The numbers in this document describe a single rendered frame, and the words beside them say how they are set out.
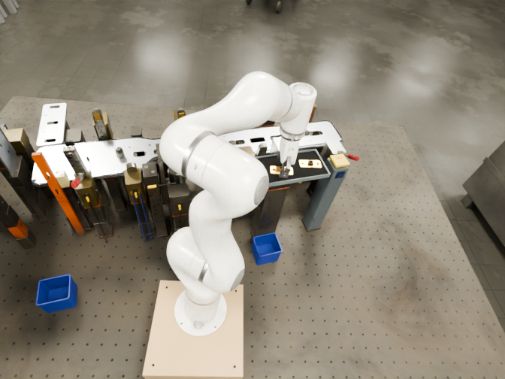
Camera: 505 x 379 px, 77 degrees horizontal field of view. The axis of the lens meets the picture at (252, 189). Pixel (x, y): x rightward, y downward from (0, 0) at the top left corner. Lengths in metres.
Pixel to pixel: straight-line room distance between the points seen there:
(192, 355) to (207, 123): 0.84
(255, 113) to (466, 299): 1.42
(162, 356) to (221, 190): 0.77
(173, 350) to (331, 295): 0.68
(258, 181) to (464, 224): 2.72
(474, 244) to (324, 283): 1.82
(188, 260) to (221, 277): 0.11
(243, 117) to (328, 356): 1.04
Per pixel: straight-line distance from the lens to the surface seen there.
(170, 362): 1.21
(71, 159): 1.24
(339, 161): 1.28
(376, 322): 1.51
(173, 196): 1.17
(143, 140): 1.51
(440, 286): 1.74
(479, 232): 3.20
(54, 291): 1.52
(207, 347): 1.22
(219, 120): 0.60
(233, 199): 0.56
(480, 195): 3.18
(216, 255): 0.79
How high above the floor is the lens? 1.99
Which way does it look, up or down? 50 degrees down
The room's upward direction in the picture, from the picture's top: 10 degrees clockwise
